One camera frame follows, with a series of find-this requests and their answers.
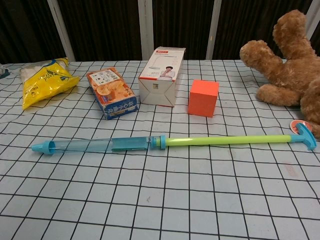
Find blue green water pump toy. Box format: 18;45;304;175
29;122;318;157

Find brown teddy bear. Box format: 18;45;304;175
239;9;320;140

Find round orange white tag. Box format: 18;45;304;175
289;119;310;136

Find yellow snack bag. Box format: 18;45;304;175
19;57;81;111

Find white black checkered tablecloth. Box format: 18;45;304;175
0;58;320;240

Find black partition screen white frames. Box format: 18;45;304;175
0;0;320;65

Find white lamp carton box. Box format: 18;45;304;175
138;46;186;108

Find orange blue snack box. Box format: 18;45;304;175
86;66;139;121

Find orange cube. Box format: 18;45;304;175
187;79;220;118

